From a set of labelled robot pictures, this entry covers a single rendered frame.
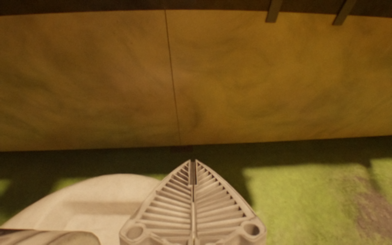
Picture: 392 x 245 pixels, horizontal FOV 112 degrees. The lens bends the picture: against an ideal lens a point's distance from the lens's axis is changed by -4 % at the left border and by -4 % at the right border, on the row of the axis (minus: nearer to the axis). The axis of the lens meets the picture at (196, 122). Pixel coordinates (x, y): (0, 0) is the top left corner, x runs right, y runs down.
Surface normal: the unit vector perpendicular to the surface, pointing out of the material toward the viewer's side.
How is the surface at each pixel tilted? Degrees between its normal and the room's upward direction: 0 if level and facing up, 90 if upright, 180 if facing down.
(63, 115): 90
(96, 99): 90
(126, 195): 1
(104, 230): 0
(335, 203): 0
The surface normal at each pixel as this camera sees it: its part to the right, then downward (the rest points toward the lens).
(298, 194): 0.01, -0.69
